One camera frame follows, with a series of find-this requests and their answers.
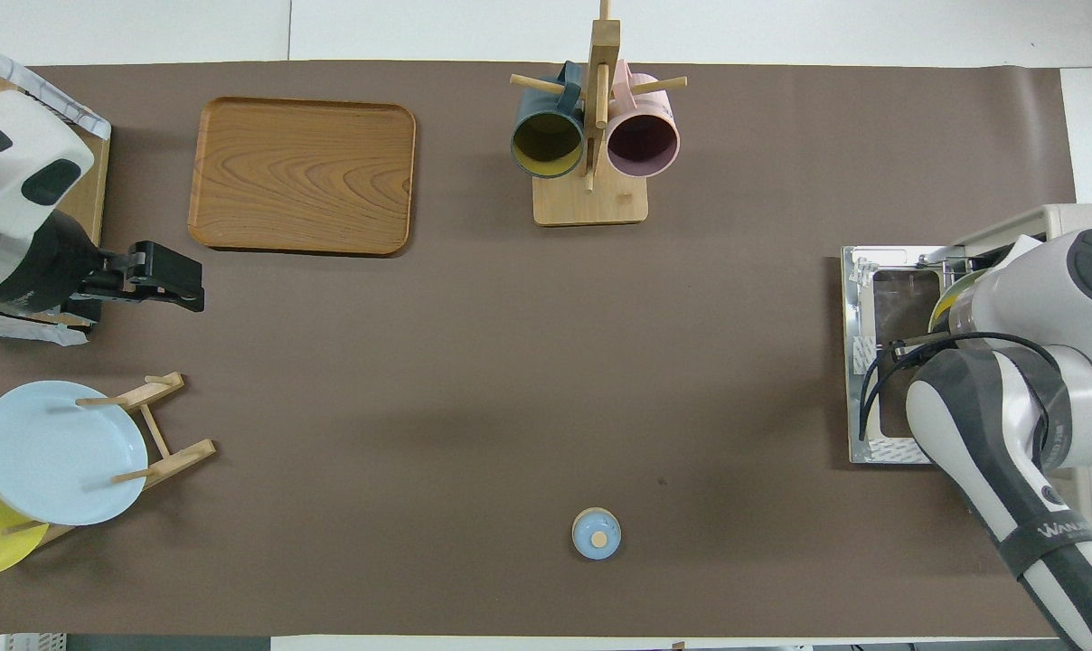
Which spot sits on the pink mug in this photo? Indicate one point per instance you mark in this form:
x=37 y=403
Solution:
x=643 y=145

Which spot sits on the white crumpled sheet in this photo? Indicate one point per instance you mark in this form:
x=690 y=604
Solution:
x=22 y=330

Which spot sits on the wooden serving tray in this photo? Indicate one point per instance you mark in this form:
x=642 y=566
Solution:
x=302 y=176

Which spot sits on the pale green plate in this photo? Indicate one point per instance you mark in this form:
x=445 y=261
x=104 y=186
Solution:
x=944 y=298

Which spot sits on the wooden mug tree stand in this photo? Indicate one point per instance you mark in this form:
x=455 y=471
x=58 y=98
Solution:
x=591 y=203

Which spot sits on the beige toaster oven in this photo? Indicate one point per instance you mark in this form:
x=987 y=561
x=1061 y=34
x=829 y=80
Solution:
x=889 y=344

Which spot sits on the white checked cloth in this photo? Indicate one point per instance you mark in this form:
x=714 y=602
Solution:
x=58 y=98

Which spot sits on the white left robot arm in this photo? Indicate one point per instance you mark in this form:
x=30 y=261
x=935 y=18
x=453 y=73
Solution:
x=13 y=172

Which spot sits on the light blue plate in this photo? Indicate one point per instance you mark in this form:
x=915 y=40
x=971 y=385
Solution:
x=49 y=452

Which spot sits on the wooden two-tier shelf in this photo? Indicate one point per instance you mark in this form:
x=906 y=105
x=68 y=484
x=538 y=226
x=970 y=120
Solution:
x=89 y=190

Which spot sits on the brown table mat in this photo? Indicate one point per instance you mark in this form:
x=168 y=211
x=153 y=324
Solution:
x=510 y=362

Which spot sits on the wooden plate rack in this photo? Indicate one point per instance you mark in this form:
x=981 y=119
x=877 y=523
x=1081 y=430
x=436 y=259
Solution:
x=180 y=457

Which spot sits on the dark blue mug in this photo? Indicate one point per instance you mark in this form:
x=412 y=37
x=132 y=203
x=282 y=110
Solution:
x=546 y=145

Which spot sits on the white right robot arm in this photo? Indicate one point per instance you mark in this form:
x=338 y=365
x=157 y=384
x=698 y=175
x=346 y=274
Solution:
x=1034 y=289

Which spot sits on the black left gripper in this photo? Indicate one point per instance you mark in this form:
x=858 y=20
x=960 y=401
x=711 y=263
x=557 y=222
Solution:
x=171 y=276

